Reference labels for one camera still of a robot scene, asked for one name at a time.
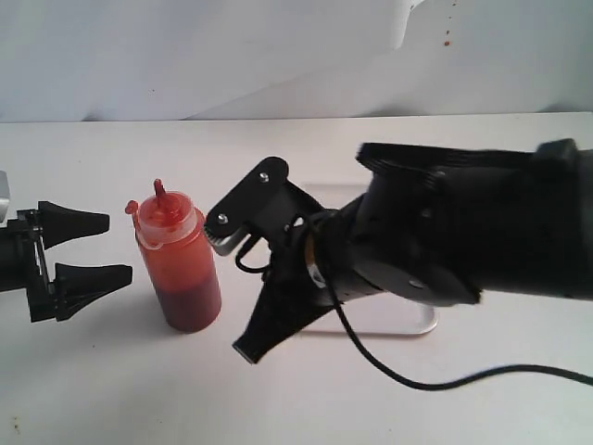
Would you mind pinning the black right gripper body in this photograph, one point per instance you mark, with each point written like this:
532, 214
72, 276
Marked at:
286, 214

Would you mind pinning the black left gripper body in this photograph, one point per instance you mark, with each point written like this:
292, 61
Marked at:
26, 267

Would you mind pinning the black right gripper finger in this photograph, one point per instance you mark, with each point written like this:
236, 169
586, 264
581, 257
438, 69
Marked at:
283, 309

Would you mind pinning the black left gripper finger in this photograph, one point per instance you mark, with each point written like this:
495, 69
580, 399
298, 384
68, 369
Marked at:
77, 287
60, 225

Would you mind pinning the red sauce squeeze bottle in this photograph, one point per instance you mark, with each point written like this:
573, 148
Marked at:
170, 234

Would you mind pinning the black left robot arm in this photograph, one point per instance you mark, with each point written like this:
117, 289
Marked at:
24, 241

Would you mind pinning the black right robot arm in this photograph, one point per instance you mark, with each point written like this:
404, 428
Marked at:
436, 225

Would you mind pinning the white rectangular plastic tray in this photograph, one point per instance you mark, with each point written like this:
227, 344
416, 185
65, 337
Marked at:
383, 315

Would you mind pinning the white backdrop sheet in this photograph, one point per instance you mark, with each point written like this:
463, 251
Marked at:
222, 60

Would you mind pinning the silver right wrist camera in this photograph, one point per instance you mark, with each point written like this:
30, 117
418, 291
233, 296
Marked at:
226, 224

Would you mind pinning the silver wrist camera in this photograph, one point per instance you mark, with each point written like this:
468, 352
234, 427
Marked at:
226, 224
4, 195

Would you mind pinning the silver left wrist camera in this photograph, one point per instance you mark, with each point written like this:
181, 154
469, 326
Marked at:
4, 195

